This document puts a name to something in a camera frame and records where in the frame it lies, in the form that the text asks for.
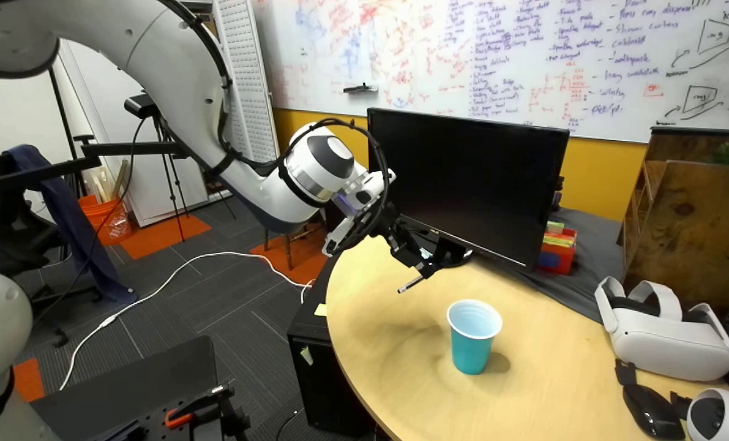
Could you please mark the black computer mouse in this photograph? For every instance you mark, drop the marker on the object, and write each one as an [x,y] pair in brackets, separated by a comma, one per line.
[652,410]

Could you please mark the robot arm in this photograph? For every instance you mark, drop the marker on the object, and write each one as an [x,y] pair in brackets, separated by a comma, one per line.
[174,73]

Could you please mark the white VR controller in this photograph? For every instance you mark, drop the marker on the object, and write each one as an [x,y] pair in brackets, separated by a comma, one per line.
[722,416]

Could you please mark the orange bucket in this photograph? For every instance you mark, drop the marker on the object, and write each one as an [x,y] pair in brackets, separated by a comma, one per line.
[102,215]

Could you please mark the whiteboard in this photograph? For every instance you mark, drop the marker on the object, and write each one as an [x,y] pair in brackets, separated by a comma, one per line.
[493,55]

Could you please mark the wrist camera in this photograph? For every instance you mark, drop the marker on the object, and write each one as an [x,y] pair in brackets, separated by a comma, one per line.
[338,236]

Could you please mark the camera on tripod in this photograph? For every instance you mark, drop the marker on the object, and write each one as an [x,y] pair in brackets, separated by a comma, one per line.
[147,105]

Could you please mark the white VR headset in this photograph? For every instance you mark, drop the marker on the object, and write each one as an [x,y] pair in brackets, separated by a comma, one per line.
[664,340]

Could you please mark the black computer monitor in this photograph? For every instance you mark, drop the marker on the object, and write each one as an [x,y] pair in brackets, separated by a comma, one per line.
[468,177]

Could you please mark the yellow sticky note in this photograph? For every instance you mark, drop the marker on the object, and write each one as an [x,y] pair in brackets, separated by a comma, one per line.
[321,310]

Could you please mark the whiteboard eraser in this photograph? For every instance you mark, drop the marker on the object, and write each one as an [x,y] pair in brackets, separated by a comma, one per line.
[360,89]

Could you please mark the wooden stool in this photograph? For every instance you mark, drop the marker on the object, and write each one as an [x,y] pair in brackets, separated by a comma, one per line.
[297,242]

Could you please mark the light blue plastic cup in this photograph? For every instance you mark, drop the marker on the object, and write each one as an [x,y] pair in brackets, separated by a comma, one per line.
[471,343]

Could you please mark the white perforated panel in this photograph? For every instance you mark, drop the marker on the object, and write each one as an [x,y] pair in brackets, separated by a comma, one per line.
[248,79]

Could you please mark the black computer tower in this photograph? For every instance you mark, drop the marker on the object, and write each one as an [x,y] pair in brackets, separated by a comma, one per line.
[327,380]

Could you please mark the stack of colourful boxes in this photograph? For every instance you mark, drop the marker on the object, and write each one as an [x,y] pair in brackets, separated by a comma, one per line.
[557,248]

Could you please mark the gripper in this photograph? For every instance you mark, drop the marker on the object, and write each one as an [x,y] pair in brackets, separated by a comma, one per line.
[393,228]

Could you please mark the wooden shelf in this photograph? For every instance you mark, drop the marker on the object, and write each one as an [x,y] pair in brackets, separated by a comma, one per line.
[695,233]

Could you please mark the dark blue cloth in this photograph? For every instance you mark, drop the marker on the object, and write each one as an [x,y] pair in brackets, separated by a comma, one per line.
[73,233]

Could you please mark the black office chair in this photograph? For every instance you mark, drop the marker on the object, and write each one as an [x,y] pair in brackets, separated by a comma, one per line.
[3,233]

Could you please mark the black marker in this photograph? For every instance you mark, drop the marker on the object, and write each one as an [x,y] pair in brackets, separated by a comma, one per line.
[411,285]

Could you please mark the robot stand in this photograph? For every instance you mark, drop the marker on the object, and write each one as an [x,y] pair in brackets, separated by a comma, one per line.
[125,392]

